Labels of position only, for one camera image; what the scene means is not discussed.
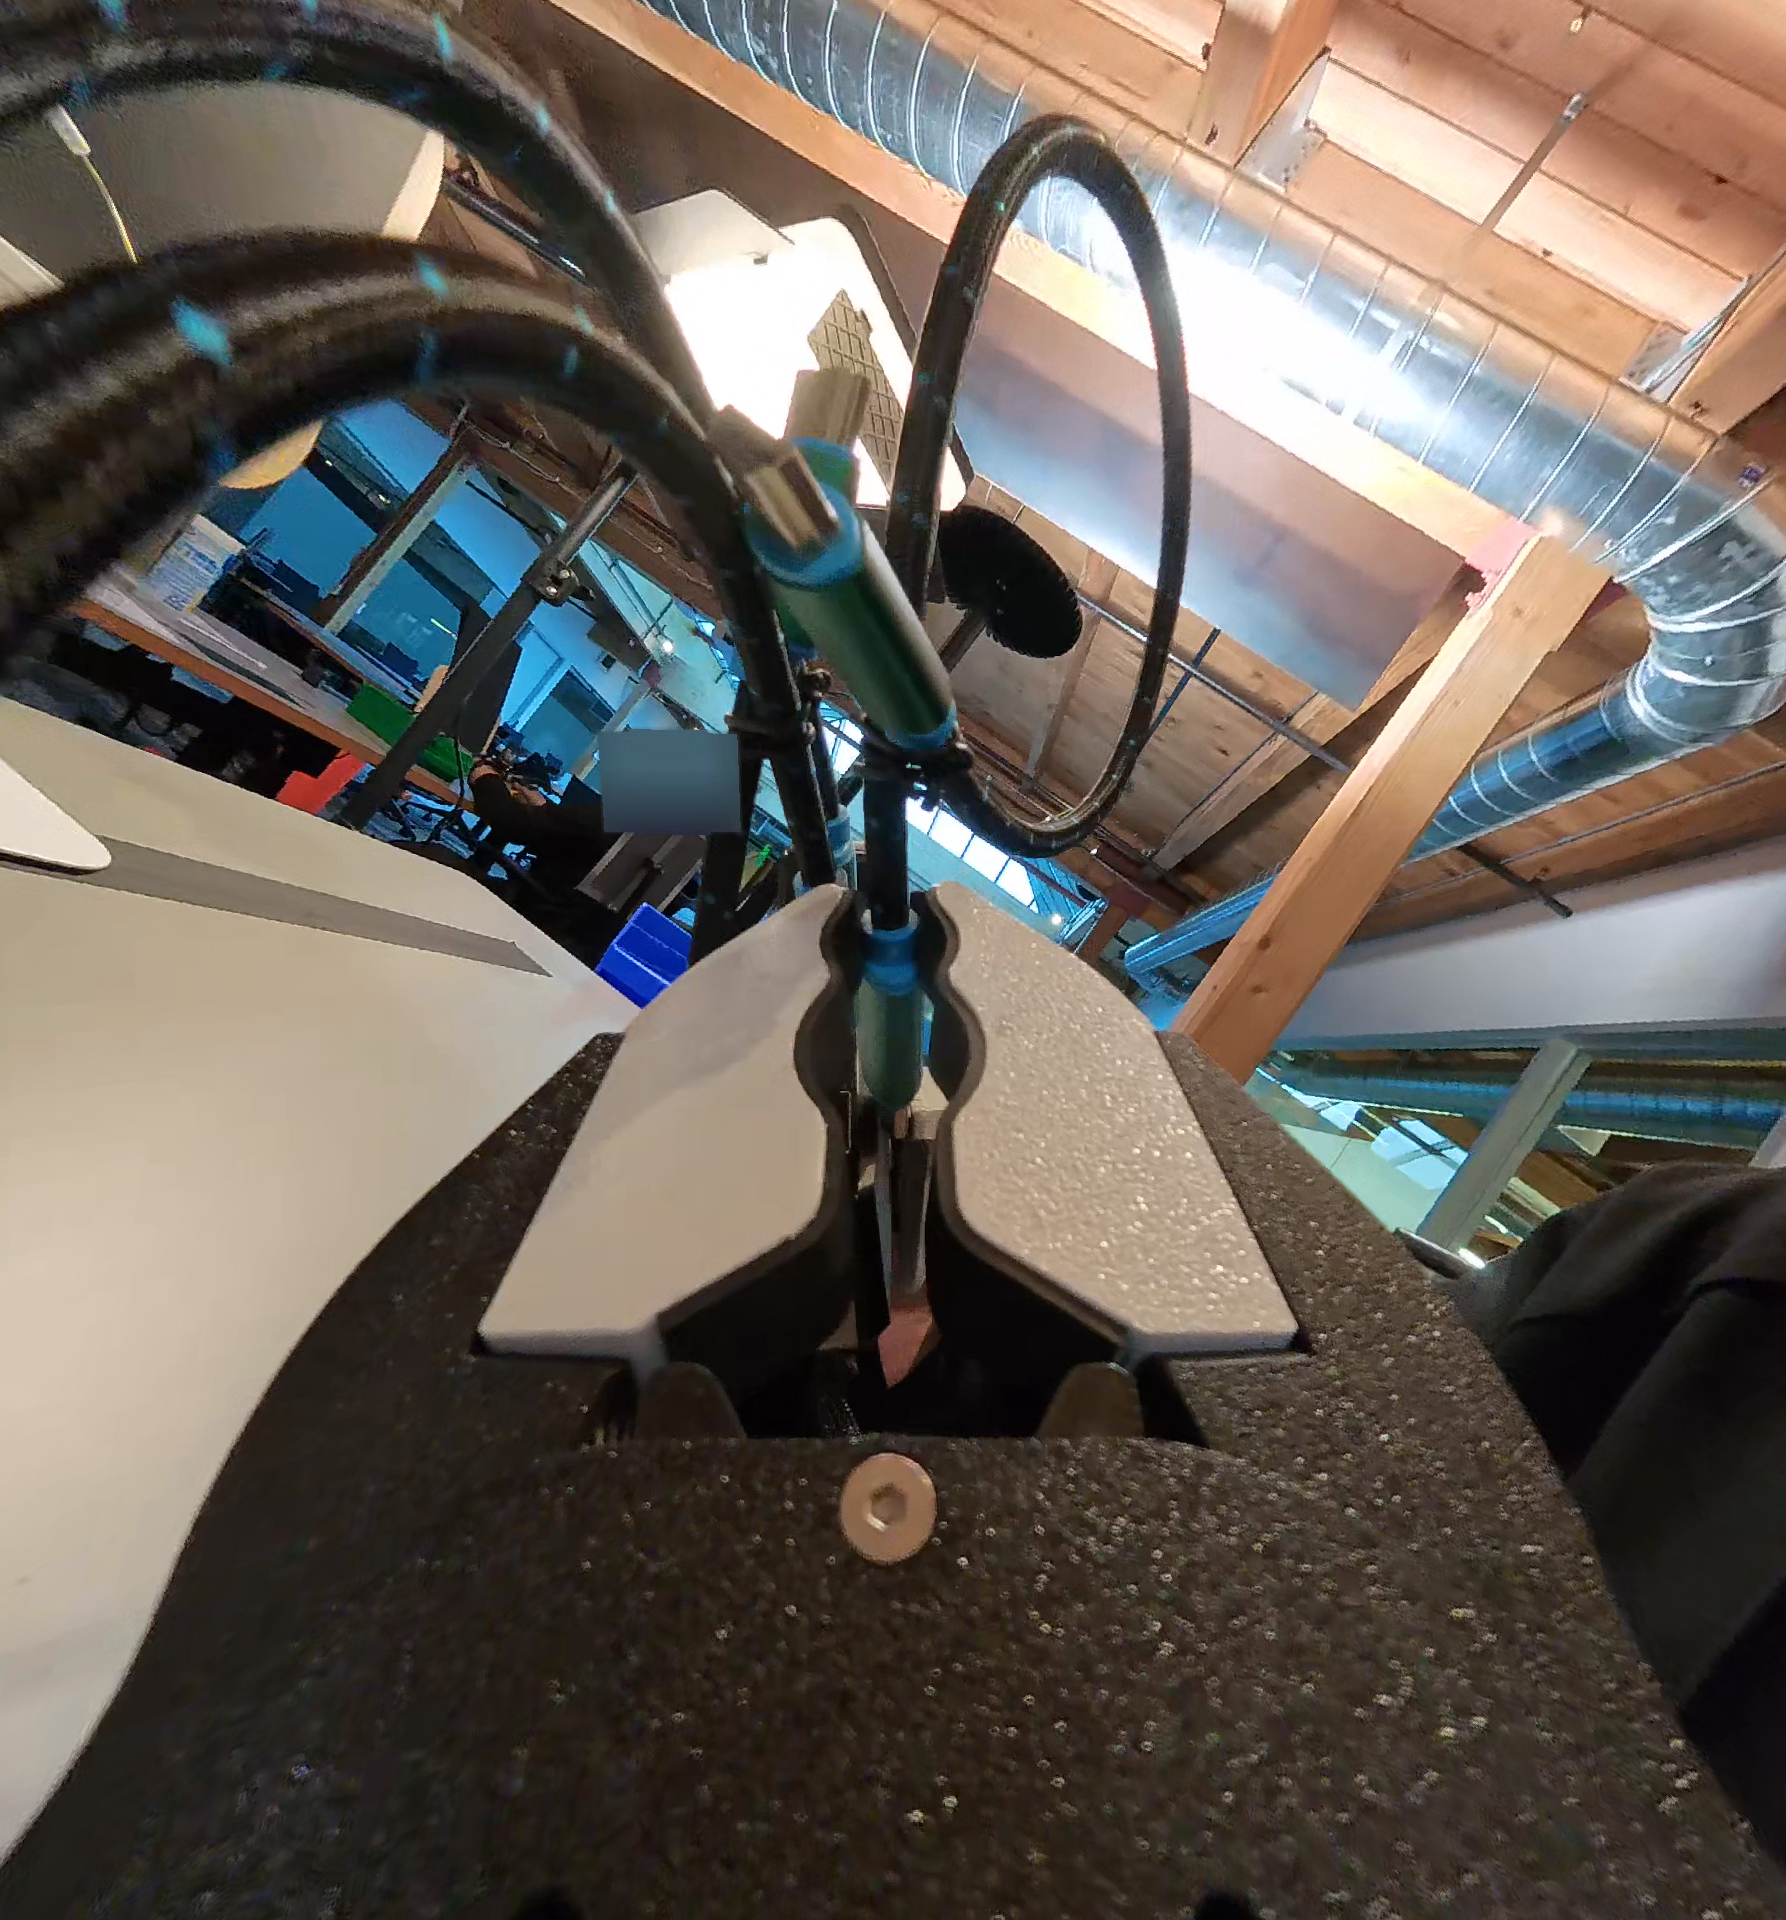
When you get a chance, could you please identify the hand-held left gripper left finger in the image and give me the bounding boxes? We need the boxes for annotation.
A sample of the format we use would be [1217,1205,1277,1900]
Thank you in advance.
[475,884,859,1363]

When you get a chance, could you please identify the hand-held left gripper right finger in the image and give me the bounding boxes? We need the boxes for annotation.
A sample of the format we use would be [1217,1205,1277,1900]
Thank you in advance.
[924,882,1302,1370]

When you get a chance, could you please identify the green plug braided hdmi cable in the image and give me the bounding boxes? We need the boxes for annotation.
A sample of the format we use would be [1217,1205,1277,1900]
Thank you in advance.
[0,0,1199,1393]

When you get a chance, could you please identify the blue plastic crate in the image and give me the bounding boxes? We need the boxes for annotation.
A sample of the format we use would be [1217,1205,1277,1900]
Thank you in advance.
[594,904,704,1011]

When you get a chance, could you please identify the wooden pillar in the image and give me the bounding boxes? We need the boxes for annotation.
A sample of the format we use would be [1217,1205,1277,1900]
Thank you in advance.
[1175,528,1612,1085]

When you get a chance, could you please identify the green plastic bin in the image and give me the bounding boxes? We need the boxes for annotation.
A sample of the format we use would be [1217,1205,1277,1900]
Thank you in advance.
[342,678,456,747]

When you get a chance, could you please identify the black light stand pole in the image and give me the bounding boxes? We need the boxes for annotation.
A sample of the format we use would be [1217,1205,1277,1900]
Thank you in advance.
[335,470,639,828]

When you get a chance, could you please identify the black pole lamp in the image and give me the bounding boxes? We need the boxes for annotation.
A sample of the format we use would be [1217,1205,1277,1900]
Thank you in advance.
[933,504,1092,662]

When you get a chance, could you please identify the person's dark jacket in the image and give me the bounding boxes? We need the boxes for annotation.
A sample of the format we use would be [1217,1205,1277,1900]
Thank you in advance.
[1455,1158,1786,1920]

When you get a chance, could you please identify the long wooden workbench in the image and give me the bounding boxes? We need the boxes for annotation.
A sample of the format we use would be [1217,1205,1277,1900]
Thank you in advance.
[72,589,463,783]

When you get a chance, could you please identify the white stand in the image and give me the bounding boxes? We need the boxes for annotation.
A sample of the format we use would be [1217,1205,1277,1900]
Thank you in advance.
[0,724,116,875]

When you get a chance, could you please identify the studio light panel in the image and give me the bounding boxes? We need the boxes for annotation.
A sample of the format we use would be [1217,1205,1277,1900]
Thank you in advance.
[630,187,973,514]

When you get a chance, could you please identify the wood rimmed black board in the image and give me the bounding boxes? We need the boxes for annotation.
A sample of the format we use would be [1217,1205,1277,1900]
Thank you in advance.
[0,82,453,500]

